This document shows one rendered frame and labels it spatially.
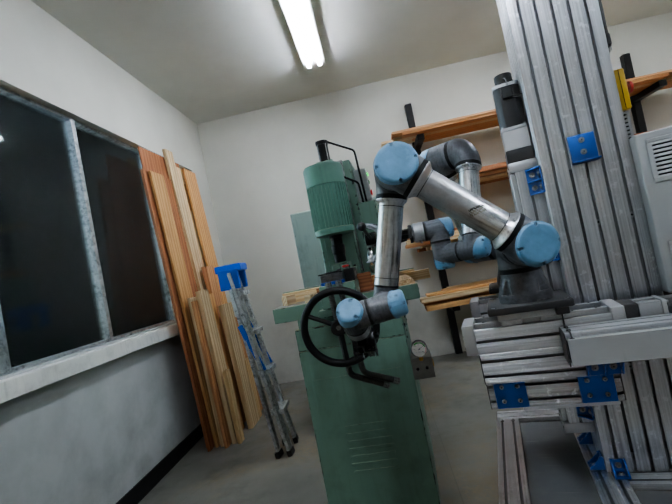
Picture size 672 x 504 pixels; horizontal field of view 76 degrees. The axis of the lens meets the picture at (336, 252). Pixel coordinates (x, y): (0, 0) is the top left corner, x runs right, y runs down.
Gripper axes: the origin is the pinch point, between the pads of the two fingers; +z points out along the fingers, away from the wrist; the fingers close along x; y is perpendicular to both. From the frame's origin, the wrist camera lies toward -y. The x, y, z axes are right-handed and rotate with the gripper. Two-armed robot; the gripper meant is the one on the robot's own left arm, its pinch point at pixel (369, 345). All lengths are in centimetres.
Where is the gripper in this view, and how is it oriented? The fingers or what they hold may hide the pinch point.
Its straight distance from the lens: 149.7
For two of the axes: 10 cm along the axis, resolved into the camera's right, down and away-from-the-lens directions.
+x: 9.7, -2.0, -1.5
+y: 0.9, 8.4, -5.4
